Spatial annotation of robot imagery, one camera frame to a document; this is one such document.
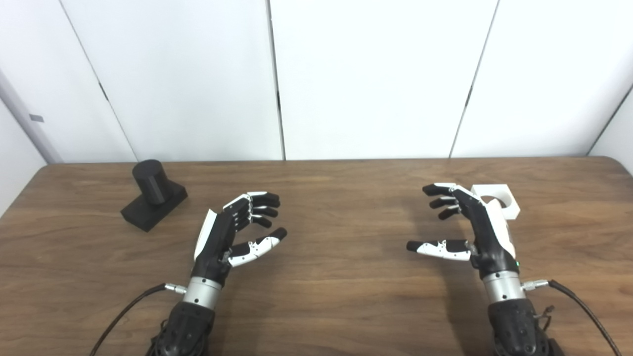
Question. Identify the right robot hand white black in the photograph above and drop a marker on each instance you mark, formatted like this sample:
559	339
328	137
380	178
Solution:
487	237

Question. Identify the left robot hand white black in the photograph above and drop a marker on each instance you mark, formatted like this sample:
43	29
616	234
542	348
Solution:
212	242

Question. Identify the white square piece with hole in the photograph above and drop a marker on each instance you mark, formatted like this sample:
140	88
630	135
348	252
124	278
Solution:
512	209

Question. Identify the black peg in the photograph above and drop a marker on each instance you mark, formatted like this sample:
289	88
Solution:
151	185

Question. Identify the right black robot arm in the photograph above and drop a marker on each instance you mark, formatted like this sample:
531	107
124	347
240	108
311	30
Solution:
512	326

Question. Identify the small grey wall tag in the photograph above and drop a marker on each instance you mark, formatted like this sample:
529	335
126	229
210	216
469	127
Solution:
36	118

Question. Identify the grey wall corner post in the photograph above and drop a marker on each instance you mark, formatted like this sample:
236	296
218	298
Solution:
27	118

